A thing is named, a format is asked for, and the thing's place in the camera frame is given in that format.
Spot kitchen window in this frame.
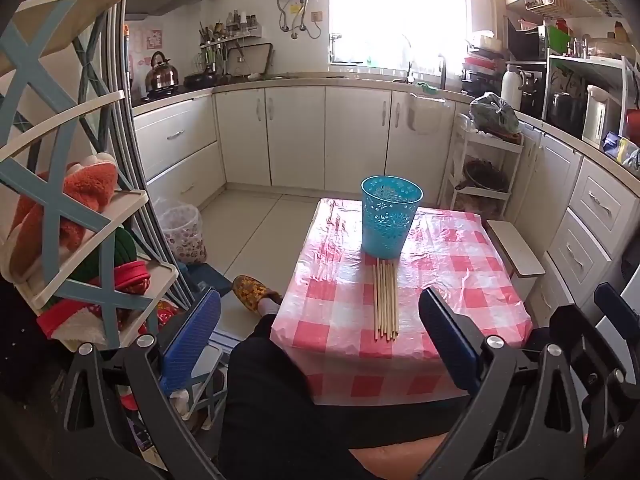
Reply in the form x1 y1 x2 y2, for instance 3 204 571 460
327 0 473 66

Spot white thermos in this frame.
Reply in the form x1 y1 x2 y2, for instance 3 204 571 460
501 65 523 111

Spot pink patterned wall sticker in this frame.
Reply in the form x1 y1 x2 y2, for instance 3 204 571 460
124 24 163 76

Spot person's black trouser leg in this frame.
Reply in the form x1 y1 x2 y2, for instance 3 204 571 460
217 312 471 480

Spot white electric kettle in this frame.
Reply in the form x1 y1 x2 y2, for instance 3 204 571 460
582 85 623 148

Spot black wok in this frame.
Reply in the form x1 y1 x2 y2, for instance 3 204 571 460
462 160 508 192

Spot blue perforated plastic basket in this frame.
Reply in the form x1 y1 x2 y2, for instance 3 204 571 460
361 175 425 261

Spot white counter shelf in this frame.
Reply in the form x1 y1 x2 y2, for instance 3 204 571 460
542 52 638 146

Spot green plastic bag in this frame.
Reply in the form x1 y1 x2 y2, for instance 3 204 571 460
469 94 521 136

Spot wall utensil rack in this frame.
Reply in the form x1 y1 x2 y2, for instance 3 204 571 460
199 10 262 76

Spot white hanging bin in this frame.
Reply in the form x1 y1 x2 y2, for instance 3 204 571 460
407 94 453 136

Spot bundle of chopsticks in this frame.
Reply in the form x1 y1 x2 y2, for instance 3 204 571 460
371 259 400 342

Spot dark blue bin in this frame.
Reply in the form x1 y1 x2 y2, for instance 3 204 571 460
187 262 233 296

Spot floral trash bin with bag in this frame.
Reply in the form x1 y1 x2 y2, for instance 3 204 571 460
152 197 208 266

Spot black microwave oven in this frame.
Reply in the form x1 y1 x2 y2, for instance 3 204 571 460
507 20 548 61

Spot white wooden stool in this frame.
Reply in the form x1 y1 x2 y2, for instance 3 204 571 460
487 220 546 301

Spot orange plush slipper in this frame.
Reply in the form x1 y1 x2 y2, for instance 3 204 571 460
12 152 118 261

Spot pink checked plastic tablecloth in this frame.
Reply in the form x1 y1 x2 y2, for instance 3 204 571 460
270 198 533 407

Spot blue and cream shelf rack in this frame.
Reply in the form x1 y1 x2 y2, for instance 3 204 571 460
0 0 181 356

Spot cream kitchen base cabinets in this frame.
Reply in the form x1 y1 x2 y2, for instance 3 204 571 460
131 80 640 321

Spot white trolley rack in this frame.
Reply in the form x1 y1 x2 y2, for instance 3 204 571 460
440 115 525 221

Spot yellow patterned slipper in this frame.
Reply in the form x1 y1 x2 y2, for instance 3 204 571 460
231 275 283 313

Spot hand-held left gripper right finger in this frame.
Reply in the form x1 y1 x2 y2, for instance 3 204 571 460
419 287 590 480

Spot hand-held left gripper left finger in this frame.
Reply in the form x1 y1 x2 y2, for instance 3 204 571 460
55 287 226 480

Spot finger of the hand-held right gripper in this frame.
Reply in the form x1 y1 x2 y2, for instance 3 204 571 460
594 282 640 411
549 304 632 461

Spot stack of kitchen containers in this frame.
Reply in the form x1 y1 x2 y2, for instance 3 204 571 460
462 32 506 96

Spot stainless steel kettle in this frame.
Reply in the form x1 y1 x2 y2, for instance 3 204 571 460
145 51 180 92

